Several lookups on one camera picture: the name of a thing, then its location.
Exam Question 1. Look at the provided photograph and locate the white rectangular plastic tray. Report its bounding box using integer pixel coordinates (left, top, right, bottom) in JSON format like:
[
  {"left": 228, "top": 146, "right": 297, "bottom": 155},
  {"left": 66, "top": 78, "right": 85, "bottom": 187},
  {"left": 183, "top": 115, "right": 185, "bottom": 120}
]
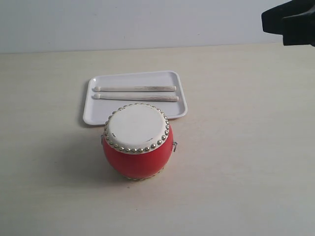
[{"left": 82, "top": 70, "right": 189, "bottom": 127}]

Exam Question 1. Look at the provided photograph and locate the red small drum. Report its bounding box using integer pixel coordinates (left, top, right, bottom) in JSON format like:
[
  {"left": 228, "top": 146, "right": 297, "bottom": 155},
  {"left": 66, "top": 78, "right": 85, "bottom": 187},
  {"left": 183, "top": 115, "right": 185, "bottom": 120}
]
[{"left": 101, "top": 103, "right": 178, "bottom": 180}]

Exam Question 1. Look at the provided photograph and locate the wooden drumstick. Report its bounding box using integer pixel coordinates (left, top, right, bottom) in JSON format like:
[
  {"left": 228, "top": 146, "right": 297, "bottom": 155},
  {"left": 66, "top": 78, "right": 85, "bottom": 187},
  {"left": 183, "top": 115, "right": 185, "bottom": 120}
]
[
  {"left": 93, "top": 93, "right": 179, "bottom": 102},
  {"left": 93, "top": 86, "right": 177, "bottom": 92}
]

